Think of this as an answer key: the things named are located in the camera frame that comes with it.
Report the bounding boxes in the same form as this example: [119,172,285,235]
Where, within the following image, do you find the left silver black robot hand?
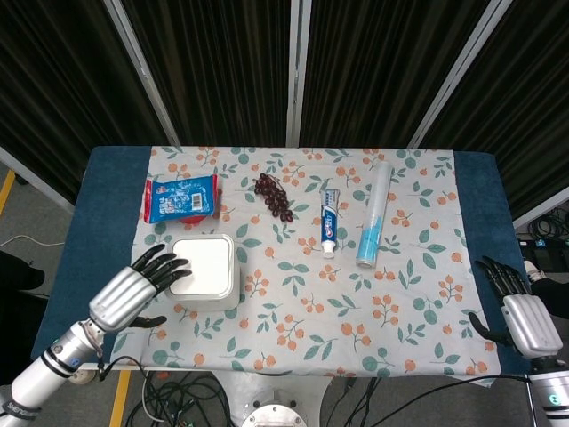
[88,244,193,334]

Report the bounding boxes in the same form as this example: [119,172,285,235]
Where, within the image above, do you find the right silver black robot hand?
[468,255,564,360]

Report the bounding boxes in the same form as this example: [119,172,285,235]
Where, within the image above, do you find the white square container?
[164,233,243,312]

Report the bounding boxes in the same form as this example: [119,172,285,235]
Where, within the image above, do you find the black power strip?
[519,238,569,273]

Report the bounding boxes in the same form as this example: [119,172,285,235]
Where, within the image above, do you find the blue table cover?
[29,145,537,379]

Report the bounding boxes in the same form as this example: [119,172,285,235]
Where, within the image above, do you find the yellow floor tape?
[108,369,132,427]

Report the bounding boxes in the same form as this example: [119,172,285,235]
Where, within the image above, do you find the blue red snack bag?
[143,173,223,226]

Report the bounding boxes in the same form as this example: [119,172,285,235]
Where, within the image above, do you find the dark red grape bunch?
[252,173,294,222]

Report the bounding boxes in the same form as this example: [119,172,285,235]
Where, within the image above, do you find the floral patterned tablecloth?
[109,146,501,379]

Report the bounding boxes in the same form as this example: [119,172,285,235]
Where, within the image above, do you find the white blue toothpaste tube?
[318,187,341,260]

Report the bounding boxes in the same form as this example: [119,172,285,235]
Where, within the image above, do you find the black folding screen panels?
[0,0,569,219]

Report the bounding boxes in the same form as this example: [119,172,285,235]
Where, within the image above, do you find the white cable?
[140,373,166,423]

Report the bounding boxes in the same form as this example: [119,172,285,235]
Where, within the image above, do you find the black cable bundle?
[97,355,250,427]

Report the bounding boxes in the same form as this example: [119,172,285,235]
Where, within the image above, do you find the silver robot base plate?
[240,387,307,427]

